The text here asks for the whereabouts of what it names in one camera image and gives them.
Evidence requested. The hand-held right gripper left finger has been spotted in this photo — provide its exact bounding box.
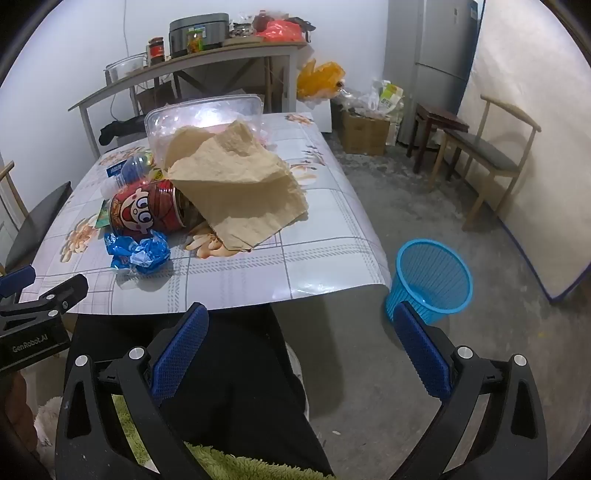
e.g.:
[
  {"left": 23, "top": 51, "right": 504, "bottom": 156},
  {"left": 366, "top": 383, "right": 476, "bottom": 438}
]
[{"left": 54, "top": 302, "right": 211, "bottom": 480}]

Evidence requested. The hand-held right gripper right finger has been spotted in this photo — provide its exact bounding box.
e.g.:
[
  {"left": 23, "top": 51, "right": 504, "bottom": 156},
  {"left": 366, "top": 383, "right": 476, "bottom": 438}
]
[{"left": 392, "top": 301, "right": 550, "bottom": 480}]

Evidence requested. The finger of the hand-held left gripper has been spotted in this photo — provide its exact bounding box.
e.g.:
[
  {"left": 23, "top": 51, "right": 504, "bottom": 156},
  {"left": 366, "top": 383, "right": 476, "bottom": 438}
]
[
  {"left": 0, "top": 265, "right": 36, "bottom": 299},
  {"left": 0, "top": 274, "right": 89, "bottom": 320}
]

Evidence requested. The blue plastic wastebasket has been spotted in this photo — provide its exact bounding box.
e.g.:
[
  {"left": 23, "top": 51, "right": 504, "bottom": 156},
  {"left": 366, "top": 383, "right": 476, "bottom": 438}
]
[{"left": 385, "top": 239, "right": 474, "bottom": 326}]

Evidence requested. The blue wrapper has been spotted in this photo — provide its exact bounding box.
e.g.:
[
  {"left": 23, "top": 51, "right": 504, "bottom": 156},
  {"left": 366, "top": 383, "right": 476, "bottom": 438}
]
[{"left": 104, "top": 229, "right": 171, "bottom": 276}]

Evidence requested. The red cartoon drink can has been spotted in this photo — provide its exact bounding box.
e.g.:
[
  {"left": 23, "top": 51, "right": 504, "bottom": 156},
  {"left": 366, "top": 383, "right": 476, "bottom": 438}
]
[{"left": 108, "top": 178, "right": 188, "bottom": 241}]

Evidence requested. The crushed clear plastic bottle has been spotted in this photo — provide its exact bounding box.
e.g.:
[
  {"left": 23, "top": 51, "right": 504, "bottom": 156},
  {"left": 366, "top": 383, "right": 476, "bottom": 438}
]
[{"left": 102, "top": 152, "right": 160, "bottom": 195}]

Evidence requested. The brown paper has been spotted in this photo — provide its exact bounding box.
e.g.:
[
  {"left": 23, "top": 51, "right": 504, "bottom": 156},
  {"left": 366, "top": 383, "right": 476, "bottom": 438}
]
[{"left": 164, "top": 120, "right": 309, "bottom": 252}]

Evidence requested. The person's left hand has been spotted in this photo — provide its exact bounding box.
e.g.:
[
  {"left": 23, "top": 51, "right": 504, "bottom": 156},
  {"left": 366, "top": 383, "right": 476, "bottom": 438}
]
[{"left": 0, "top": 371, "right": 38, "bottom": 455}]

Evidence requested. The green fuzzy garment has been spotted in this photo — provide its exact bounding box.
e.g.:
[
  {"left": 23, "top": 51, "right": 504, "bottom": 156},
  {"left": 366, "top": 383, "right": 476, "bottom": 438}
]
[{"left": 111, "top": 392, "right": 333, "bottom": 480}]

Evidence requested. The black cloth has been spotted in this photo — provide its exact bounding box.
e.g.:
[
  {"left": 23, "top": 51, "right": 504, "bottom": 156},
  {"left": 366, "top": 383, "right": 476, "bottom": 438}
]
[{"left": 99, "top": 117, "right": 148, "bottom": 147}]

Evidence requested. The clear plastic container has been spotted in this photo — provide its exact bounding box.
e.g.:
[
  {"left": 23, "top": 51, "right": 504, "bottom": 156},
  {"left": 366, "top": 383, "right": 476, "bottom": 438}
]
[{"left": 144, "top": 93, "right": 265, "bottom": 164}]

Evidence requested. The clear glass bowl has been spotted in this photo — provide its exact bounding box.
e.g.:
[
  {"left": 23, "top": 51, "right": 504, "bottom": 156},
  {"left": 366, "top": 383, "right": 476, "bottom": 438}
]
[{"left": 104, "top": 53, "right": 148, "bottom": 84}]

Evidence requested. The dark wooden stool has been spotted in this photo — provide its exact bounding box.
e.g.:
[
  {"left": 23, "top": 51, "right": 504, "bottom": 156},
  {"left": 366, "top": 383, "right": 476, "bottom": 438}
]
[{"left": 406, "top": 102, "right": 469, "bottom": 175}]

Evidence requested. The white box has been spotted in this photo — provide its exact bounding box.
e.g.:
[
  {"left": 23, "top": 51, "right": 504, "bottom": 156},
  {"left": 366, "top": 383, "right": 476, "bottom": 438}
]
[{"left": 281, "top": 98, "right": 334, "bottom": 133}]

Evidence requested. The white mattress with blue edge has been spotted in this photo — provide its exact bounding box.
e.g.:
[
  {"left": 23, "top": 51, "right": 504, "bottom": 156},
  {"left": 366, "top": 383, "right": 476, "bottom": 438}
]
[{"left": 455, "top": 0, "right": 591, "bottom": 303}]

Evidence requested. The grey side table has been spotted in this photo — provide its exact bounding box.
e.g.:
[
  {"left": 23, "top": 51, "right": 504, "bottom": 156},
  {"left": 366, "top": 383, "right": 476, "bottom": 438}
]
[{"left": 68, "top": 39, "right": 308, "bottom": 160}]

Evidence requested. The yellow plastic bag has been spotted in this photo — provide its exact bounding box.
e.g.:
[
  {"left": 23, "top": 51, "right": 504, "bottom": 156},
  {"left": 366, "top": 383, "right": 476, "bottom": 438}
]
[{"left": 296, "top": 59, "right": 346, "bottom": 100}]

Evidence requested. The grey rice cooker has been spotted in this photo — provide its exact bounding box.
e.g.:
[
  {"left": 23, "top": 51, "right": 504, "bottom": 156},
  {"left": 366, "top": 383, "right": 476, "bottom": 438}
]
[{"left": 168, "top": 13, "right": 230, "bottom": 58}]

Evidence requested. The grey refrigerator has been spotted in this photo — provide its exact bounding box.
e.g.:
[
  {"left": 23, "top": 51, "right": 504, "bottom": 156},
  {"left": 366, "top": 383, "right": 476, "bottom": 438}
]
[{"left": 385, "top": 0, "right": 481, "bottom": 146}]

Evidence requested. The red-orange plastic bag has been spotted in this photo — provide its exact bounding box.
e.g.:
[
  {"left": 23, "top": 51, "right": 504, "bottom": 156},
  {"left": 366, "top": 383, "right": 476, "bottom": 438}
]
[{"left": 255, "top": 18, "right": 305, "bottom": 44}]

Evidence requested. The white power cable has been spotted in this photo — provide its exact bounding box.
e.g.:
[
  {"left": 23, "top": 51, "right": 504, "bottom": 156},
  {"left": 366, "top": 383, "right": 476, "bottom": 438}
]
[{"left": 121, "top": 0, "right": 131, "bottom": 58}]

